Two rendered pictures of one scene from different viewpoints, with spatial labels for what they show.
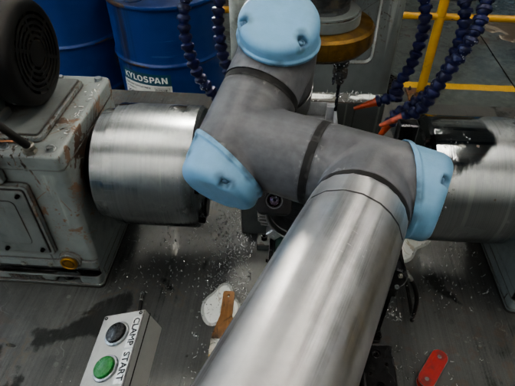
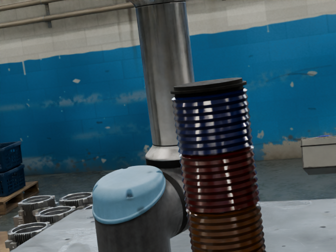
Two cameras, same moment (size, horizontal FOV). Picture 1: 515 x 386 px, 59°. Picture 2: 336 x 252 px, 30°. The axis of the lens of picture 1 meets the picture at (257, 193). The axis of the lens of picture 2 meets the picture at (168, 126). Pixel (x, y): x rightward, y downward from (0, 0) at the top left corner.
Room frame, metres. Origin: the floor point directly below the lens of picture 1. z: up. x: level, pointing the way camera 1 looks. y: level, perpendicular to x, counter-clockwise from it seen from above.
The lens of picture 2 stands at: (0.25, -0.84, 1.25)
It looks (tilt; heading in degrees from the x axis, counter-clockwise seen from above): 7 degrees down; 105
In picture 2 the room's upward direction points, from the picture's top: 8 degrees counter-clockwise
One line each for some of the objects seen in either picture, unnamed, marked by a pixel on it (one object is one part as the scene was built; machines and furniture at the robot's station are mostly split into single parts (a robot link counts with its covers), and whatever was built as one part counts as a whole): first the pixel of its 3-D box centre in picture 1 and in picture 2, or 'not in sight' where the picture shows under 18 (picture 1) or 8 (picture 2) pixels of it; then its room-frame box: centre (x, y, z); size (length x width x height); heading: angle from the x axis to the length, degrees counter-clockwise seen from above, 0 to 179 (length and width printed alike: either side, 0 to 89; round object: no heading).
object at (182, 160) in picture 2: not in sight; (219, 176); (0.16, -0.36, 1.14); 0.06 x 0.06 x 0.04
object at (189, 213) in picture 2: not in sight; (226, 230); (0.16, -0.36, 1.10); 0.06 x 0.06 x 0.04
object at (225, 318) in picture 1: (224, 333); not in sight; (0.49, 0.07, 0.80); 0.21 x 0.05 x 0.01; 177
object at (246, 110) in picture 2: not in sight; (212, 120); (0.16, -0.36, 1.19); 0.06 x 0.06 x 0.04
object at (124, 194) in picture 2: not in sight; (134, 213); (-0.07, 0.08, 1.00); 0.13 x 0.12 x 0.14; 65
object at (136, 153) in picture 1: (136, 164); not in sight; (0.74, 0.25, 1.04); 0.37 x 0.25 x 0.25; 86
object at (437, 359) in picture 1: (431, 370); not in sight; (0.41, -0.33, 0.81); 0.09 x 0.03 x 0.02; 140
